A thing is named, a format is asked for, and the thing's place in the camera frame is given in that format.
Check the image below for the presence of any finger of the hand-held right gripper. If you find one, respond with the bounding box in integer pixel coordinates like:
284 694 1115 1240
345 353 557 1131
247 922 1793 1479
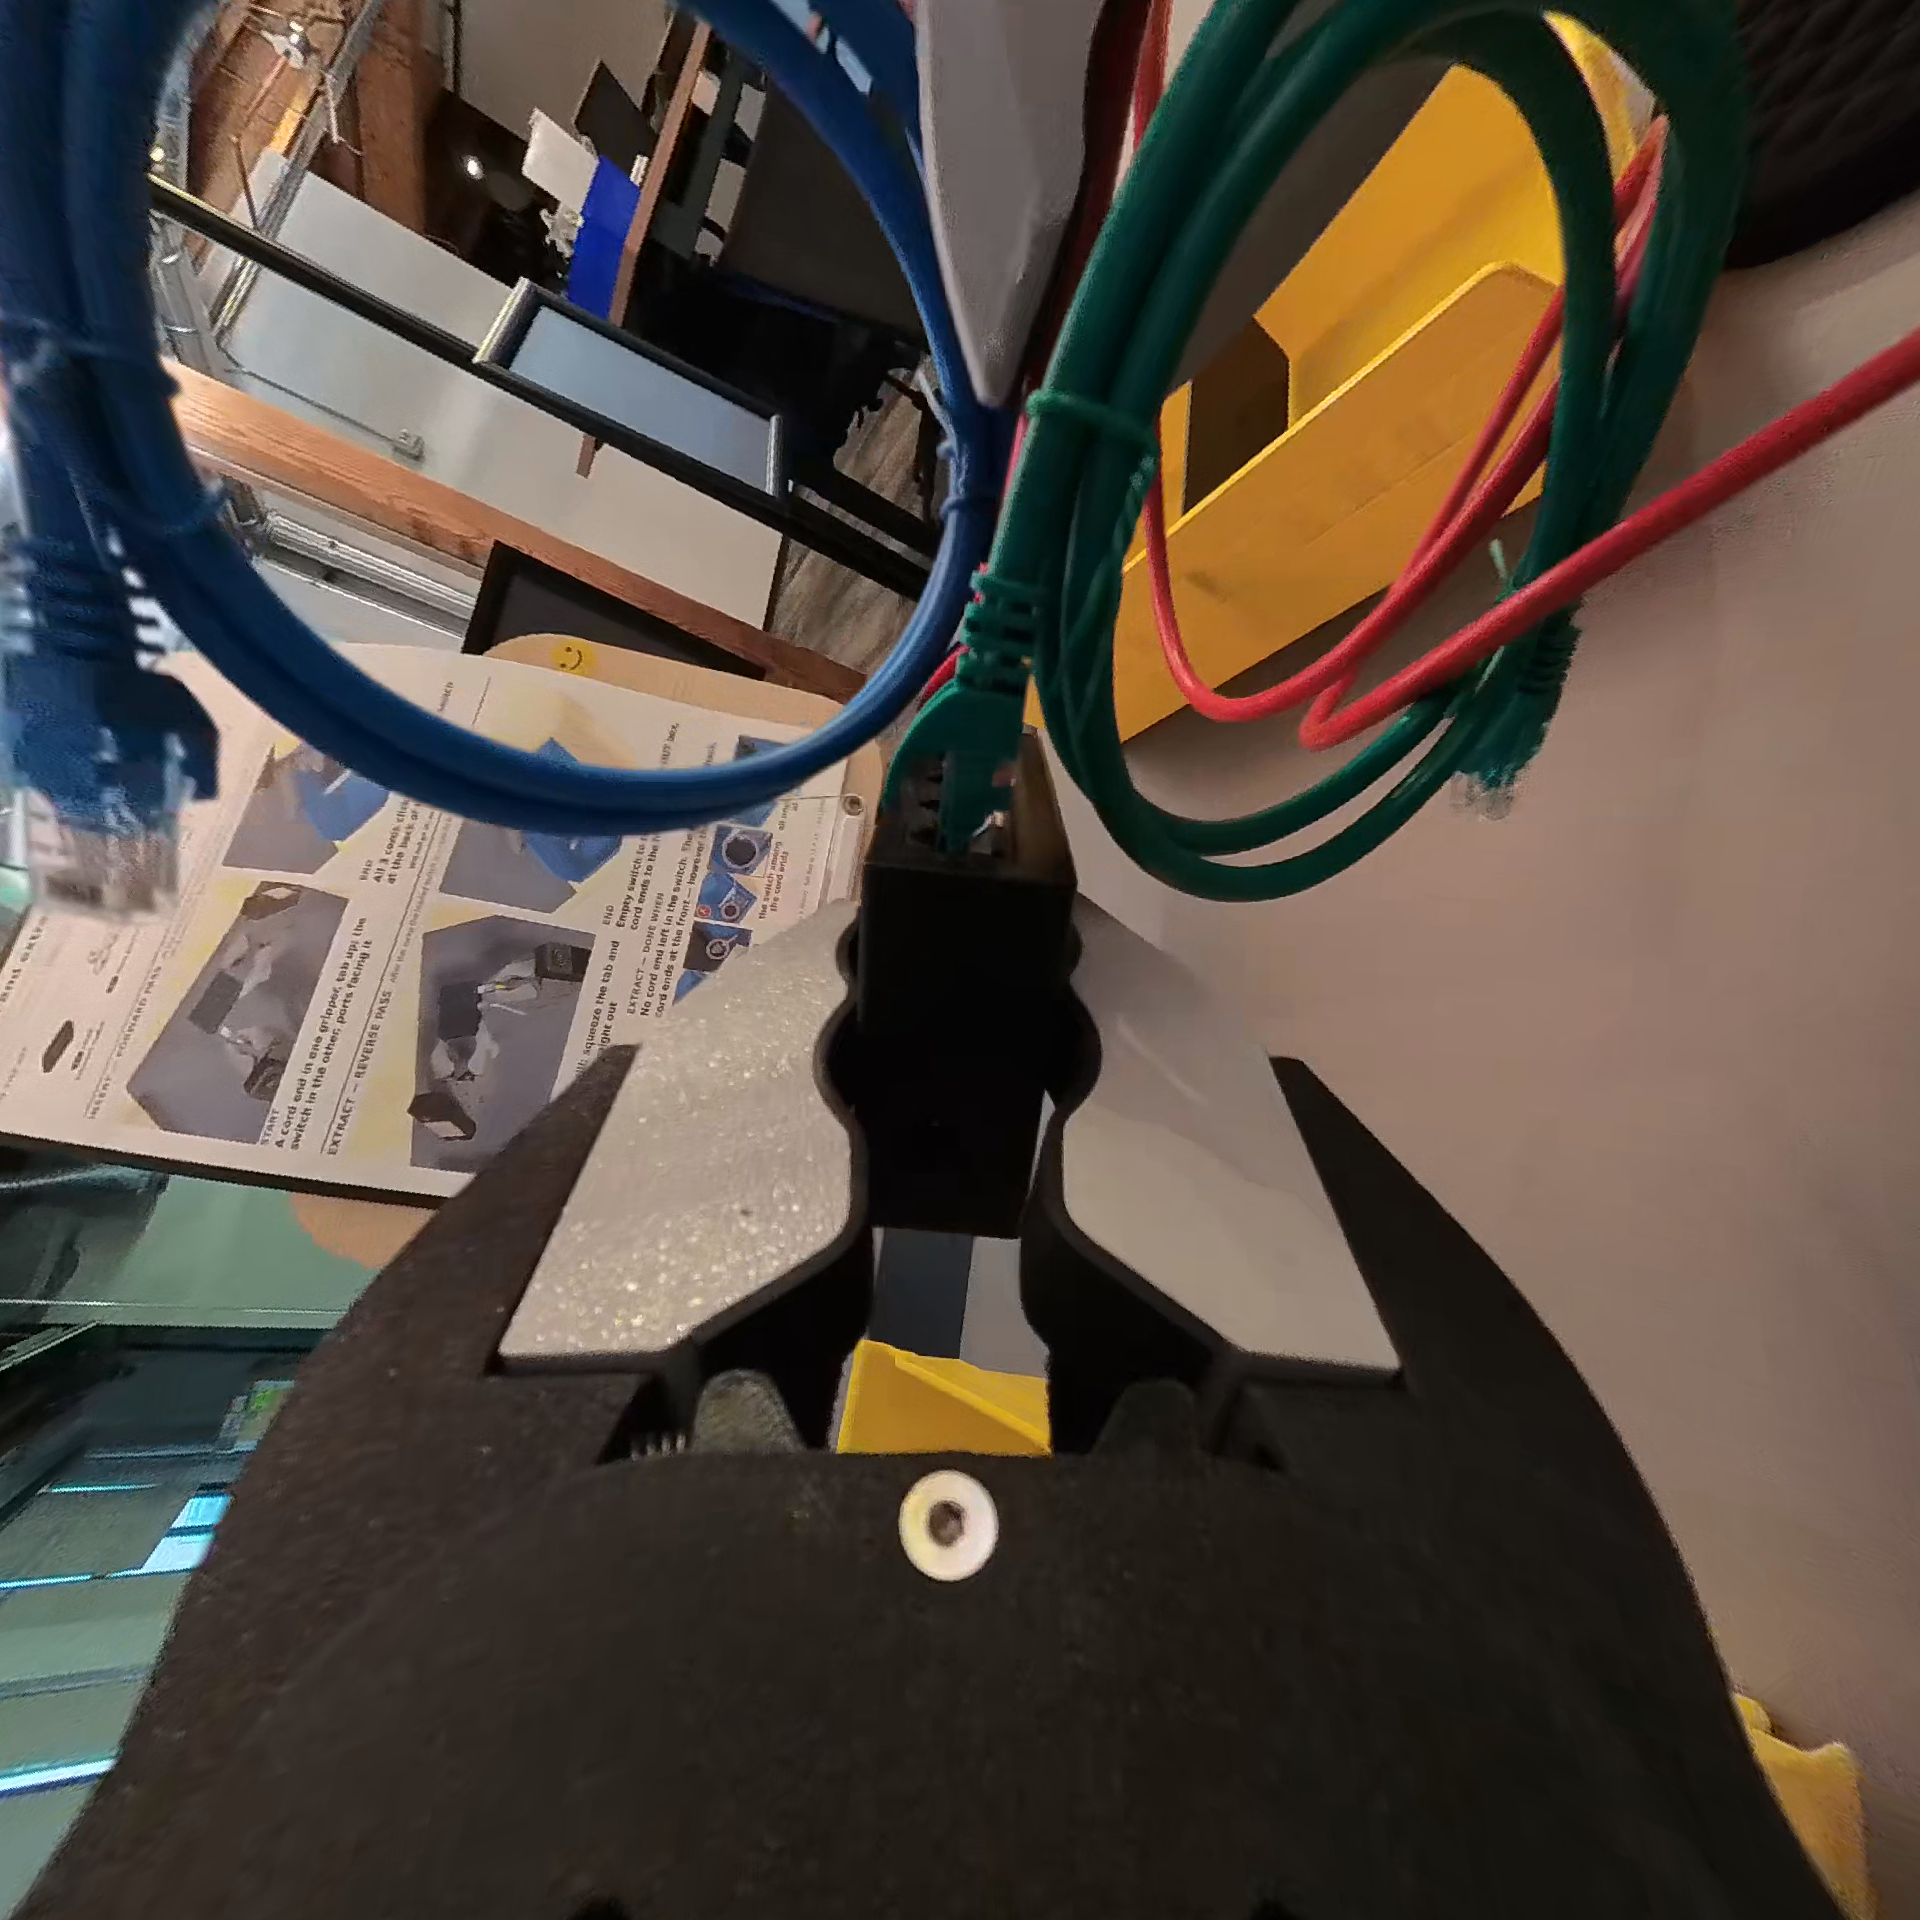
911 0 1094 409

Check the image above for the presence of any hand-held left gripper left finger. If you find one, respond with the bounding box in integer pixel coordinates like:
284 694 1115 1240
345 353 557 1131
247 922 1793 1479
495 907 880 1454

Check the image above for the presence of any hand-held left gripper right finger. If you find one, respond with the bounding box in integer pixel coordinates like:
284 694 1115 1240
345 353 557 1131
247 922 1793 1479
1024 901 1407 1456

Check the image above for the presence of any black ethernet switch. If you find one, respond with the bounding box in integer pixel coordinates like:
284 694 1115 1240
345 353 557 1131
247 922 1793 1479
860 733 1079 1240

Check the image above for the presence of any yellow plastic bin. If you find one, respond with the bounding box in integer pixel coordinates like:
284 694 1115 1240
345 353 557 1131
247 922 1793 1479
833 1339 1869 1920
1101 16 1652 746

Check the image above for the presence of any green ethernet cable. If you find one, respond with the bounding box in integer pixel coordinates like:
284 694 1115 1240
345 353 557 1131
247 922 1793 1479
880 0 1753 906

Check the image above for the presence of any blue ethernet cable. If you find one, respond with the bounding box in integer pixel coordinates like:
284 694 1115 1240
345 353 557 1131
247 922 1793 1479
0 0 1024 922

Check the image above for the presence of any red ethernet cable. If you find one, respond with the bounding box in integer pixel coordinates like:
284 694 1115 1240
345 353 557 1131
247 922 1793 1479
1111 0 1920 753

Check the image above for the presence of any black office chair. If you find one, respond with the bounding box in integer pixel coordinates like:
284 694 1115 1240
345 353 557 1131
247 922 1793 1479
704 67 945 454

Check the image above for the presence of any blue storage crate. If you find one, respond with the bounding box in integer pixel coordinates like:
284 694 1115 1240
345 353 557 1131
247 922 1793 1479
574 159 649 326

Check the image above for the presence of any instruction poster on wooden board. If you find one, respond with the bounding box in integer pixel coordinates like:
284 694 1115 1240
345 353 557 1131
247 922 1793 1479
0 633 888 1269

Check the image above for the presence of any black framed display panel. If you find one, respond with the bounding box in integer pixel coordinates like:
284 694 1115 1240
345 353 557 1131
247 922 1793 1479
472 278 792 501

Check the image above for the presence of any black flat monitor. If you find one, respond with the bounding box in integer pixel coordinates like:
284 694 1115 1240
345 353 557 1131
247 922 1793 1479
461 544 769 681

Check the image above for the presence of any black floor lamp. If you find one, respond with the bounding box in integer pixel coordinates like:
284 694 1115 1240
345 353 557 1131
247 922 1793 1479
147 182 940 602

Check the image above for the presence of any black oval pad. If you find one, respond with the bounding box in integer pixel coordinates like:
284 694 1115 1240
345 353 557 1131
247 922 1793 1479
1717 0 1920 274

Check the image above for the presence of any wooden support post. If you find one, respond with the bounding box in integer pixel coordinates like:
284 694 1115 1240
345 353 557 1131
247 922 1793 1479
161 365 867 699

